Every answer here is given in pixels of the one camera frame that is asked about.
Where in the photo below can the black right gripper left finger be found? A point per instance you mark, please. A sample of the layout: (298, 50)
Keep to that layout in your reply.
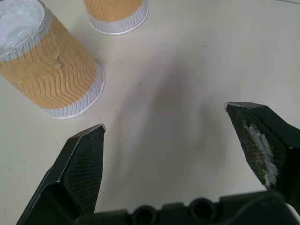
(77, 173)

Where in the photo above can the tan ribbed paper cup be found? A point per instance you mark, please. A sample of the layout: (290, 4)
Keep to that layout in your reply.
(116, 14)
(49, 68)

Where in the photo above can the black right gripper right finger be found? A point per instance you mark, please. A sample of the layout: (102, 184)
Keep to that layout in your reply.
(262, 145)

